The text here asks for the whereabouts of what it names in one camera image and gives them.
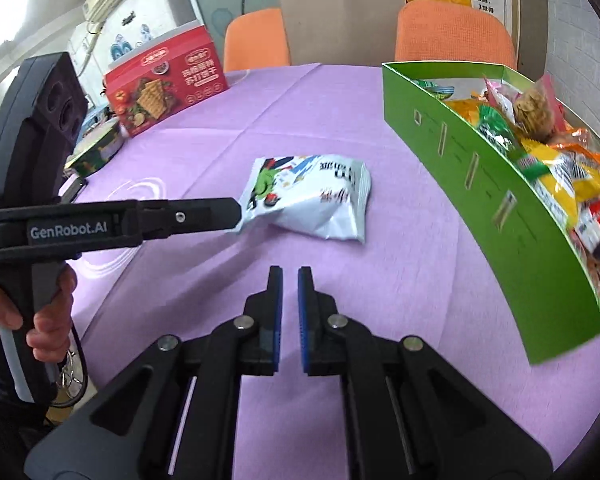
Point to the green snack packet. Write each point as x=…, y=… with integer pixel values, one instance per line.
x=495, y=130

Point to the small yellow snack packet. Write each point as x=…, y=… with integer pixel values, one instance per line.
x=462, y=110

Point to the blue wall stickers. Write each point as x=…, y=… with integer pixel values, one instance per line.
x=125, y=42

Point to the red cracker box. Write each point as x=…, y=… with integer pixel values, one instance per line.
x=165, y=85

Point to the pink-strip cracker packet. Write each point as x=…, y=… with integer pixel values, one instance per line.
x=530, y=105

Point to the red snack packet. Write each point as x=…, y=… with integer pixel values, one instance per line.
x=597, y=225

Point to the green cardboard box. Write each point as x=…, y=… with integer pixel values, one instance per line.
x=480, y=185

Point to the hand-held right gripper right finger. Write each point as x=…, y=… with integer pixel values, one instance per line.
x=302, y=320

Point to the brown cardboard sheet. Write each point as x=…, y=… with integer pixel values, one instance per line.
x=340, y=25

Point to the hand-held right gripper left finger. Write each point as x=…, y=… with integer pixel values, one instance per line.
x=278, y=320

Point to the round printed tin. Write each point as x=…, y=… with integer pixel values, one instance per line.
x=95, y=152

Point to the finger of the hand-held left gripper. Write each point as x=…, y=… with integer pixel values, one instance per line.
x=190, y=217

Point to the yellow corn packet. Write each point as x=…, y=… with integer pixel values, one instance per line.
x=560, y=177

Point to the orange snack packet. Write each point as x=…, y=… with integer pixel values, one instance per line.
x=580, y=145

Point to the white snack bag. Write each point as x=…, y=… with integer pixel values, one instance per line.
x=320, y=195

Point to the orange chair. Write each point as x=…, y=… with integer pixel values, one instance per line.
x=450, y=35
x=255, y=40

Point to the purple tablecloth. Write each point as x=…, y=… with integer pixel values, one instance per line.
x=330, y=110

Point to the person's left hand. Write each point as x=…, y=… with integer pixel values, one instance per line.
x=50, y=335

